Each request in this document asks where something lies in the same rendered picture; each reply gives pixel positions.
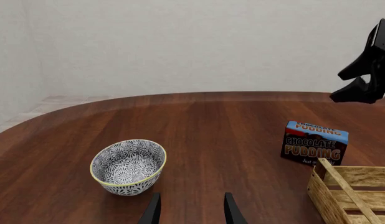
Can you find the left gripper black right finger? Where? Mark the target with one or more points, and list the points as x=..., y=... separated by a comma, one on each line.
x=233, y=213

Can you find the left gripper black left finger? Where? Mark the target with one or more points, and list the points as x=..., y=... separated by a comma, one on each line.
x=152, y=212

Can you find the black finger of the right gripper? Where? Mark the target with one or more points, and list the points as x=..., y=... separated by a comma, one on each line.
x=357, y=66
x=360, y=93

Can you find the chocolate pudding box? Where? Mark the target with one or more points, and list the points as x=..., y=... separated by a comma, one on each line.
x=314, y=144

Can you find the wooden slat tray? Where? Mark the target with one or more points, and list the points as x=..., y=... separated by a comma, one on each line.
x=339, y=186

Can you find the black white patterned bowl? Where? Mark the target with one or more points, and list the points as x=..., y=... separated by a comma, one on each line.
x=130, y=166

